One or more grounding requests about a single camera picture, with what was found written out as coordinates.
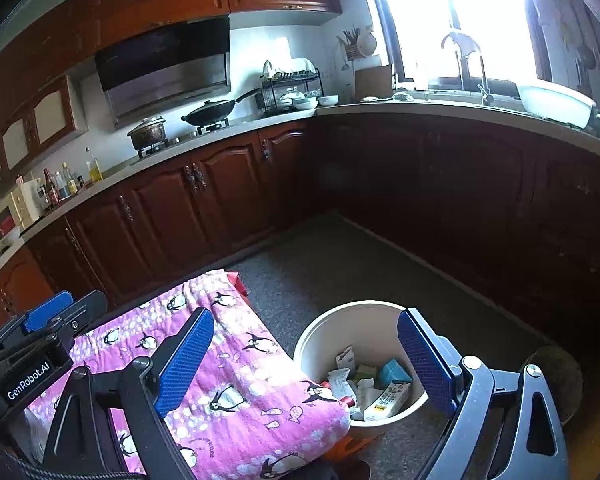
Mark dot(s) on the brown upper kitchen cabinets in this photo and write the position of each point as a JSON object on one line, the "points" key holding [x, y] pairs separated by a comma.
{"points": [[77, 29]]}

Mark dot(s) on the crumpled white tissue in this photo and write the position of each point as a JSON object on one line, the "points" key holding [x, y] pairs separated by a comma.
{"points": [[343, 390]]}

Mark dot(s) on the black wok pan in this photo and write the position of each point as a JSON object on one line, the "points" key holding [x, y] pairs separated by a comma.
{"points": [[215, 111]]}

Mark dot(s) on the white paper carton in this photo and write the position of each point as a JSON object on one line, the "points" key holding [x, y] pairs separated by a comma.
{"points": [[389, 402]]}

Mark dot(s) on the beige microwave oven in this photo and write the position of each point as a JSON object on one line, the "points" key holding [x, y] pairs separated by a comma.
{"points": [[19, 209]]}

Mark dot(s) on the colourful small package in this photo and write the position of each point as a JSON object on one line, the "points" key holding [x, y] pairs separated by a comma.
{"points": [[346, 359]]}

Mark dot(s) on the steel cooking pot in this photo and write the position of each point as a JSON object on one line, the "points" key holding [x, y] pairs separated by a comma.
{"points": [[149, 132]]}

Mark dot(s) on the white trash bucket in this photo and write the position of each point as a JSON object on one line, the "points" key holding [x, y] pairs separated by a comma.
{"points": [[370, 328]]}

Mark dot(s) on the white wash basin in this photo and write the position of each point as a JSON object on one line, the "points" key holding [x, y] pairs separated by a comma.
{"points": [[555, 102]]}

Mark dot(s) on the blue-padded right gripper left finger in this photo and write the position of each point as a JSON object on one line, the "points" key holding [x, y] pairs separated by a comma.
{"points": [[150, 388]]}

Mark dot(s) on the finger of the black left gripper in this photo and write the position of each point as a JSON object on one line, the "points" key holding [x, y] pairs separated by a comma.
{"points": [[76, 318]]}

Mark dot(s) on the pink penguin table cloth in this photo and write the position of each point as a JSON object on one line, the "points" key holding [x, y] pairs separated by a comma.
{"points": [[250, 412]]}

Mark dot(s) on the dark sauce bottle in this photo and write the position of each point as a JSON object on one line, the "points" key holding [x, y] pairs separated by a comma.
{"points": [[51, 189]]}

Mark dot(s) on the yellow oil bottle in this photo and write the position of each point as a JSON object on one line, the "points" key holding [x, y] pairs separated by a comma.
{"points": [[93, 166]]}

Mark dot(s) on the old dirty bucket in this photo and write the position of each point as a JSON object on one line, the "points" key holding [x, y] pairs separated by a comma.
{"points": [[564, 377]]}

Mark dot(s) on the steel range hood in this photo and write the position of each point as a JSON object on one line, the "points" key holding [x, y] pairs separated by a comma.
{"points": [[165, 67]]}

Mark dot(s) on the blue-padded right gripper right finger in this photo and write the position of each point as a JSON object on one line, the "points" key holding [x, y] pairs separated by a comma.
{"points": [[459, 386]]}

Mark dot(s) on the dish drying rack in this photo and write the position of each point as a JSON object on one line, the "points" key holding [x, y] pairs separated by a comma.
{"points": [[296, 78]]}

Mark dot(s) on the brown kitchen cabinets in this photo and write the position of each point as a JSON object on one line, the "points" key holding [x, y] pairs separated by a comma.
{"points": [[507, 205], [77, 29]]}

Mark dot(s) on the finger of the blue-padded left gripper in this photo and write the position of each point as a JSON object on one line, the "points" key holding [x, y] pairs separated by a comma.
{"points": [[38, 318]]}

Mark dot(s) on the kitchen faucet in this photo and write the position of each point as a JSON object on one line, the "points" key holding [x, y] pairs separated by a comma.
{"points": [[465, 46]]}

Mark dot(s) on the brown lower kitchen cabinets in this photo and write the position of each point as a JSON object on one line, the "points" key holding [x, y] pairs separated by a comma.
{"points": [[507, 205]]}

